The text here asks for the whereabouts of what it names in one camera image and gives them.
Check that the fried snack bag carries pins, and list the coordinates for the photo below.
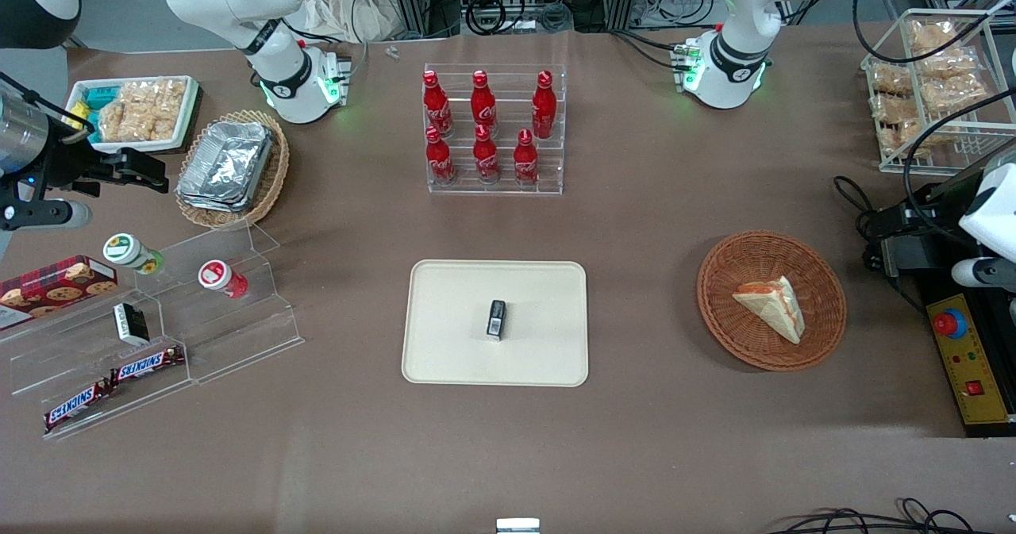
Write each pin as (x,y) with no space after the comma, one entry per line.
(933,36)
(893,108)
(890,78)
(901,137)
(956,91)
(948,62)

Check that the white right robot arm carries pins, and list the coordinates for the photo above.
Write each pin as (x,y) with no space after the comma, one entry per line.
(238,2)

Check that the red cola bottle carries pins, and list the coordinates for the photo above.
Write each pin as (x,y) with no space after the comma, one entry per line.
(436,105)
(486,159)
(483,105)
(439,161)
(525,163)
(544,109)

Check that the rice cracker snack bags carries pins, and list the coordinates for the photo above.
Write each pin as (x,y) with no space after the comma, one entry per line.
(143,109)

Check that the yellow snack pack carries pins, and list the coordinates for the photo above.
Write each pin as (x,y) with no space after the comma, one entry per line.
(78,117)

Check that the beige plastic tray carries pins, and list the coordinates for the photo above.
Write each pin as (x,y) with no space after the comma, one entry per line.
(452,336)

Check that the black countertop appliance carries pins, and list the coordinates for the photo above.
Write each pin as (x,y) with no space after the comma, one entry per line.
(921,248)

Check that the Snickers chocolate bar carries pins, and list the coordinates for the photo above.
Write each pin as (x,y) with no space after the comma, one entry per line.
(147,365)
(77,405)

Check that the teal snack pack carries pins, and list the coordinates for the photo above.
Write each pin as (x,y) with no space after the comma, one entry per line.
(99,97)

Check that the yellow emergency stop box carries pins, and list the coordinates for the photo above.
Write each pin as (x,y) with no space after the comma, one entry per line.
(972,375)

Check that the beige cloth bag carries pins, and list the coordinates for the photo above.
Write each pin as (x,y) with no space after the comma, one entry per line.
(349,6)

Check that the white plastic snack tray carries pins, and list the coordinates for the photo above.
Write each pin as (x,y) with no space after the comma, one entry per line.
(176,141)

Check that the red yogurt cup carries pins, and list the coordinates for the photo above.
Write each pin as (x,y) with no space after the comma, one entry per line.
(221,277)

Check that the small black white box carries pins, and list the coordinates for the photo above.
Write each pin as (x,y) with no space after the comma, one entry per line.
(131,324)

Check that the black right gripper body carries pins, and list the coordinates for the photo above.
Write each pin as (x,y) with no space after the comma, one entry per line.
(62,166)

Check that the red cookie box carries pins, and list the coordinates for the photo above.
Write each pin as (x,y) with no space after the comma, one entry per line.
(55,288)

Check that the triangular sandwich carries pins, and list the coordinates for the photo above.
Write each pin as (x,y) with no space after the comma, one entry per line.
(774,304)

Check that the clear acrylic bottle rack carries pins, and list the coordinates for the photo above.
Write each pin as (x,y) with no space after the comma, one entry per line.
(508,189)

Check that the light wicker basket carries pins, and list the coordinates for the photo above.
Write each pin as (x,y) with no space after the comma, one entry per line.
(274,177)

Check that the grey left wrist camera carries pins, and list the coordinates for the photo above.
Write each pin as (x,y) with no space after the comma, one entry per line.
(983,272)

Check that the small black gum pack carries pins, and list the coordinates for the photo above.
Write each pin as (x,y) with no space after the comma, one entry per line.
(496,320)

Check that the clear acrylic step shelf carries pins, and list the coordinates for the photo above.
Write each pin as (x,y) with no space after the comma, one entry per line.
(230,336)

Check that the brown wicker basket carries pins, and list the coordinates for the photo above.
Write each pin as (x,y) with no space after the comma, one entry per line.
(817,280)

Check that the stacked aluminium foil containers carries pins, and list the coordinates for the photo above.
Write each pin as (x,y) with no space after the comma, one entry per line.
(226,165)

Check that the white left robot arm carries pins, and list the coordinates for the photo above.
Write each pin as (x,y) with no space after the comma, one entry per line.
(746,10)

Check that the green sunflower yogurt cup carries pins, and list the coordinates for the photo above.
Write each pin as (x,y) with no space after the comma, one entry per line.
(131,252)

